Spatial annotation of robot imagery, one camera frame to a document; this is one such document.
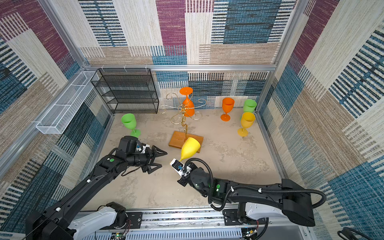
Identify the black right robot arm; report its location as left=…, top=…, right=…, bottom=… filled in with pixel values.
left=174, top=164, right=315, bottom=227

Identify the gold wire wine glass rack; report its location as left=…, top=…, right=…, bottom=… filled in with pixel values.
left=159, top=93, right=207, bottom=149

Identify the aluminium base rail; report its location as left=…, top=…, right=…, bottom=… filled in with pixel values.
left=69, top=204, right=315, bottom=240

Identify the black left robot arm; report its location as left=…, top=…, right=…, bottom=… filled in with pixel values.
left=25, top=136, right=167, bottom=240

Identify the orange wine glass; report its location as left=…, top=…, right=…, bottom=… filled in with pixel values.
left=221, top=98, right=235, bottom=122
left=180, top=87, right=195, bottom=117

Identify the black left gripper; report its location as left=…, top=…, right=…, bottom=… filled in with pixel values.
left=126, top=145, right=167, bottom=173

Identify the yellow wine glass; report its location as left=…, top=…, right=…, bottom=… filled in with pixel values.
left=179, top=137, right=201, bottom=162
left=238, top=112, right=256, bottom=137

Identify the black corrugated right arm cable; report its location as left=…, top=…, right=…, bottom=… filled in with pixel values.
left=182, top=157, right=327, bottom=240

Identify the black mesh shelf rack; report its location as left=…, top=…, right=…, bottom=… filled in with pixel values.
left=91, top=68, right=159, bottom=114

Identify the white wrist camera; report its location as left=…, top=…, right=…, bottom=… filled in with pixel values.
left=170, top=159, right=192, bottom=177
left=136, top=144, right=150, bottom=153

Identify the yellow back wine glass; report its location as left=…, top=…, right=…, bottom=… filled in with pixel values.
left=179, top=137, right=201, bottom=162

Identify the orange front wine glass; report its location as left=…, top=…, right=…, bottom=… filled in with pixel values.
left=221, top=98, right=235, bottom=122

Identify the white mesh wall basket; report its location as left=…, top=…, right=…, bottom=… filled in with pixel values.
left=36, top=71, right=95, bottom=135

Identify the orange back wine glass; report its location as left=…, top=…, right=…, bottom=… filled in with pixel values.
left=180, top=87, right=195, bottom=117

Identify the yellow front wine glass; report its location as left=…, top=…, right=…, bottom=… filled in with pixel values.
left=238, top=112, right=256, bottom=137

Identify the green wine glass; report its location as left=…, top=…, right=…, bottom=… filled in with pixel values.
left=243, top=99, right=257, bottom=113
left=121, top=114, right=141, bottom=138

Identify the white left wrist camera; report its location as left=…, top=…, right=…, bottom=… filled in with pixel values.
left=136, top=144, right=150, bottom=153

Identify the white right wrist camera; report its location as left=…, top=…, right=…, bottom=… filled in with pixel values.
left=170, top=159, right=192, bottom=177

